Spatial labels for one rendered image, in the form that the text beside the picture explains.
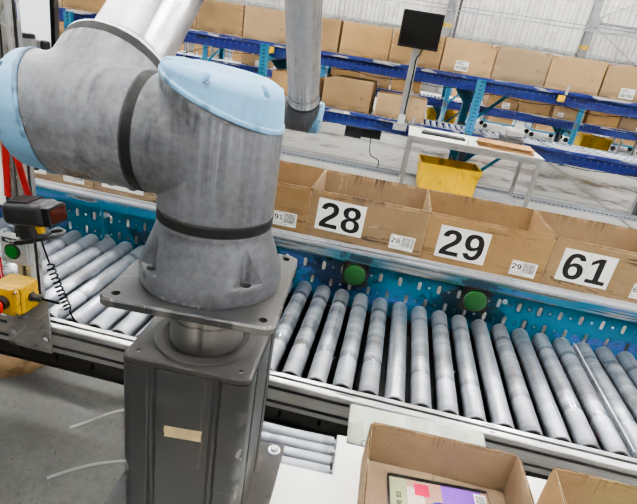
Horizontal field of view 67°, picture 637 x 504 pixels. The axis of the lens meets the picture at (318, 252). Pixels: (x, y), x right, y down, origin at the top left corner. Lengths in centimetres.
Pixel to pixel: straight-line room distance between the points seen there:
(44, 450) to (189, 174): 168
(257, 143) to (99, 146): 18
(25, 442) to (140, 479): 136
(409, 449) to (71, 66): 84
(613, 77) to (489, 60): 132
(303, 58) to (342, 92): 460
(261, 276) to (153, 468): 35
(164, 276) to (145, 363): 14
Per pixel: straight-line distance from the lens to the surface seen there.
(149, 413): 75
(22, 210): 120
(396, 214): 158
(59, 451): 212
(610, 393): 157
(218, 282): 60
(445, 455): 103
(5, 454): 216
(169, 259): 61
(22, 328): 144
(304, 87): 131
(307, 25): 120
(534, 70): 617
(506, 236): 163
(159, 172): 59
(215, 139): 55
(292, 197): 161
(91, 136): 62
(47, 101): 65
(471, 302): 162
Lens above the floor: 149
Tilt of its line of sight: 23 degrees down
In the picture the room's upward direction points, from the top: 9 degrees clockwise
